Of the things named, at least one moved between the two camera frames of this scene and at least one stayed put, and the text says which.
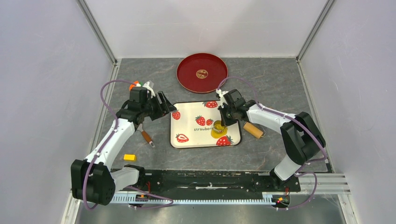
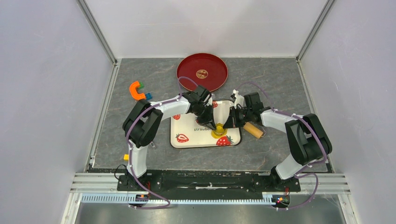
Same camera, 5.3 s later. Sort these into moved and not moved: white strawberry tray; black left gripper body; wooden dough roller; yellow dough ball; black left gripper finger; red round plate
Moved: black left gripper finger; black left gripper body
Not moved: white strawberry tray; red round plate; yellow dough ball; wooden dough roller
